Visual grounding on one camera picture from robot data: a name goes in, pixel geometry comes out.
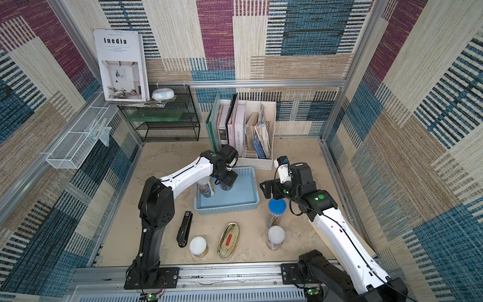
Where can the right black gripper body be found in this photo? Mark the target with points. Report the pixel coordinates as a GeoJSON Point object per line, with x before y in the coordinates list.
{"type": "Point", "coordinates": [270, 188]}

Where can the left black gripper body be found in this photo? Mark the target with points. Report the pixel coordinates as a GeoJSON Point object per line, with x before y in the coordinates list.
{"type": "Point", "coordinates": [227, 176]}

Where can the blue lid clear canister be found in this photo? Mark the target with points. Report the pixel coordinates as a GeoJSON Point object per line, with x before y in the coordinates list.
{"type": "Point", "coordinates": [276, 210]}

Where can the white lid can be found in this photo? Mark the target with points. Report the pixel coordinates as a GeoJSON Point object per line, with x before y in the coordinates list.
{"type": "Point", "coordinates": [198, 247]}
{"type": "Point", "coordinates": [275, 237]}
{"type": "Point", "coordinates": [205, 187]}

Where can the light blue plastic basket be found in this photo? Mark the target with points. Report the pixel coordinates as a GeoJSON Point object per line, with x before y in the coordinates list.
{"type": "Point", "coordinates": [243, 195]}

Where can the gold oval sardine tin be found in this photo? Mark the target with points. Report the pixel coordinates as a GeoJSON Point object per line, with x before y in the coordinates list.
{"type": "Point", "coordinates": [228, 241]}

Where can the silver top dark can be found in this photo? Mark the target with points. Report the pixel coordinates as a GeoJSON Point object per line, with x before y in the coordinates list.
{"type": "Point", "coordinates": [225, 187]}

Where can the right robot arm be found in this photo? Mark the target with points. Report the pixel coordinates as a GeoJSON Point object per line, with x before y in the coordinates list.
{"type": "Point", "coordinates": [361, 279]}

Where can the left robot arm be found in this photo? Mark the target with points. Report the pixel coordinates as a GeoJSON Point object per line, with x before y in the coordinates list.
{"type": "Point", "coordinates": [157, 209]}

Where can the pink book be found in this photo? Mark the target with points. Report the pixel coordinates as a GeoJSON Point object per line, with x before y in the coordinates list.
{"type": "Point", "coordinates": [236, 127]}

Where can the green folder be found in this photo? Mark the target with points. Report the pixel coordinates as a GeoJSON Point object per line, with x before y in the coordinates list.
{"type": "Point", "coordinates": [211, 125]}

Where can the white file organizer box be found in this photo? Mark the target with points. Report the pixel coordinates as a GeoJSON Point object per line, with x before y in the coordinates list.
{"type": "Point", "coordinates": [259, 131]}

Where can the green tray on shelf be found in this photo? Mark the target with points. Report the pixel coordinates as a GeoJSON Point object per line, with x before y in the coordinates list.
{"type": "Point", "coordinates": [154, 115]}

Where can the white round device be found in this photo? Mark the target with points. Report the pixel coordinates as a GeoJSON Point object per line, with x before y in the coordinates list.
{"type": "Point", "coordinates": [163, 94]}

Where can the black stapler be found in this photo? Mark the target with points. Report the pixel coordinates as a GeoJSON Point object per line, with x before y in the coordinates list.
{"type": "Point", "coordinates": [183, 233]}

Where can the Inedia white magazine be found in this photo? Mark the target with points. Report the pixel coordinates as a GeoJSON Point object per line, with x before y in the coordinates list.
{"type": "Point", "coordinates": [122, 65]}

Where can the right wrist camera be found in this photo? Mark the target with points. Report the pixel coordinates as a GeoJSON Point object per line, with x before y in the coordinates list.
{"type": "Point", "coordinates": [281, 165]}

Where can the black wire shelf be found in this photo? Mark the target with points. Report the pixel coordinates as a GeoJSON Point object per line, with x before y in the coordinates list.
{"type": "Point", "coordinates": [186, 129]}

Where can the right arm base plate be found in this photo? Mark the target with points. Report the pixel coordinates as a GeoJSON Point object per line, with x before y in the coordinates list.
{"type": "Point", "coordinates": [292, 275]}

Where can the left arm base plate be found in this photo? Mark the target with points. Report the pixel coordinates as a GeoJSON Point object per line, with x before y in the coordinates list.
{"type": "Point", "coordinates": [137, 278]}

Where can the white wire wall basket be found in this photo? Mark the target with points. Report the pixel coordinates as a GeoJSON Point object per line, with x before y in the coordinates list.
{"type": "Point", "coordinates": [78, 142]}

